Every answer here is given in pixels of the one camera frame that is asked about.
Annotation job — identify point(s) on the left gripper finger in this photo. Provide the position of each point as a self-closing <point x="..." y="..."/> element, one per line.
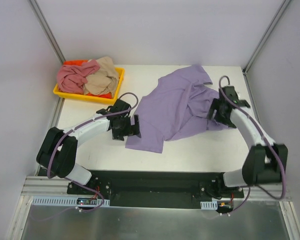
<point x="119" y="136"/>
<point x="135" y="128"/>

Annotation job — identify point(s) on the left aluminium frame post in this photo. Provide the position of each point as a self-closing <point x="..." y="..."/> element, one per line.
<point x="46" y="29"/>

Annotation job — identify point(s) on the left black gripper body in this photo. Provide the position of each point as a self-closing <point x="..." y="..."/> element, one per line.
<point x="129" y="127"/>

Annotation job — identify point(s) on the beige t shirt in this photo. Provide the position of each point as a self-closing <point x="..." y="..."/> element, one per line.
<point x="104" y="81"/>

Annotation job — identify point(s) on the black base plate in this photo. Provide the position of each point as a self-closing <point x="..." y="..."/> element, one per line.
<point x="154" y="189"/>

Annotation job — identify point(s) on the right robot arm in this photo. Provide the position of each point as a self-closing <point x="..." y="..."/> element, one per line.
<point x="266" y="160"/>

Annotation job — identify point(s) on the pink t shirt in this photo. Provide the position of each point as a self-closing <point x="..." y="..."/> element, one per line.
<point x="72" y="78"/>

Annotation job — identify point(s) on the yellow plastic bin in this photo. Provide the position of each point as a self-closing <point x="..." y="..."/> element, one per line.
<point x="121" y="72"/>

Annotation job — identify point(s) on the purple t shirt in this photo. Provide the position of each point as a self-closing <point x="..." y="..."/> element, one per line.
<point x="176" y="109"/>

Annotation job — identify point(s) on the right aluminium frame post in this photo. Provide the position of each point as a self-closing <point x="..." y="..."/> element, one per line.
<point x="267" y="34"/>

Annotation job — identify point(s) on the white cable duct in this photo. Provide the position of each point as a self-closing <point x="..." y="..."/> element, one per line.
<point x="81" y="202"/>
<point x="209" y="205"/>

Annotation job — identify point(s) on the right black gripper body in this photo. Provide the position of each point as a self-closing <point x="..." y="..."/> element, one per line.
<point x="215" y="113"/>

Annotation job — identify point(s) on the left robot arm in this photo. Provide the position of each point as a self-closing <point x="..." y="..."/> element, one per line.
<point x="59" y="148"/>

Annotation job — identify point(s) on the aluminium frame post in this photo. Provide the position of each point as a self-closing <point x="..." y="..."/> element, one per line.
<point x="46" y="29"/>
<point x="267" y="34"/>

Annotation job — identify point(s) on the right white cable duct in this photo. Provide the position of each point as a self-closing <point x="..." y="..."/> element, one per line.
<point x="209" y="205"/>

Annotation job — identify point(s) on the left white cable duct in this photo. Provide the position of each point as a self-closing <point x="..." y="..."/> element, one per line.
<point x="81" y="202"/>

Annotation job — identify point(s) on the aluminium front rail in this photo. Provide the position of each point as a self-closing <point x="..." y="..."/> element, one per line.
<point x="57" y="187"/>

